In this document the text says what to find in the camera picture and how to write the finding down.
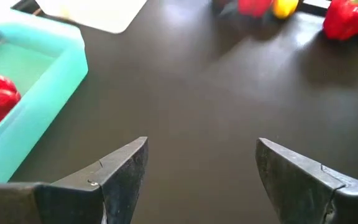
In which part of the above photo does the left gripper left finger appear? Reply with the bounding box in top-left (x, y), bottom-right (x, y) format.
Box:
top-left (0, 136), bottom-right (149, 224)

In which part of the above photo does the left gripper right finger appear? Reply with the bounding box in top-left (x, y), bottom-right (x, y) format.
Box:
top-left (255, 138), bottom-right (358, 224)

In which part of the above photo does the yellow lemon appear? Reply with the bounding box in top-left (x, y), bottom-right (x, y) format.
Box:
top-left (271, 0), bottom-right (300, 19)

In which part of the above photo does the teal plastic basket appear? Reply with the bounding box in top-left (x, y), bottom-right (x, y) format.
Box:
top-left (0, 9), bottom-right (89, 184)

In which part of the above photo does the white plastic basket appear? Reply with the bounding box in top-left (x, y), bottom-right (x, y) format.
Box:
top-left (34, 0), bottom-right (149, 34)

